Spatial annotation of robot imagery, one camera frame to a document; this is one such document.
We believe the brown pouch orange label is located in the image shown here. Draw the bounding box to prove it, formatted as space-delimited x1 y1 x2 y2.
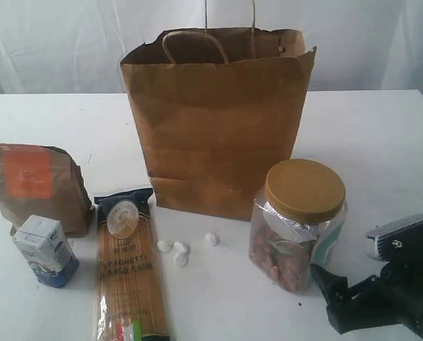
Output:
0 144 95 237

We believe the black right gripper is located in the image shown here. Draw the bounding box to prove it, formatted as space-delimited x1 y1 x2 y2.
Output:
310 213 423 335

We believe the brown paper shopping bag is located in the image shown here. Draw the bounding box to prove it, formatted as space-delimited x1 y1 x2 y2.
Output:
120 25 316 220

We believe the white candy right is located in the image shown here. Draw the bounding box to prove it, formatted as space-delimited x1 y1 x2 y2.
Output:
204 232 219 247

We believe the clear jar gold lid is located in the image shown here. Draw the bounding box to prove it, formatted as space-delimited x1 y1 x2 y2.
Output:
249 159 348 293

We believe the white backdrop curtain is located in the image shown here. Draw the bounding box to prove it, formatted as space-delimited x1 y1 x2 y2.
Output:
0 1 423 93

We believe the spaghetti pasta packet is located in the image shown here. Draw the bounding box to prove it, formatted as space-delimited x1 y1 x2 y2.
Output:
94 188 171 340

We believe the white blue milk carton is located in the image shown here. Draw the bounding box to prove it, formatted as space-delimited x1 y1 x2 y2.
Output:
12 215 79 288

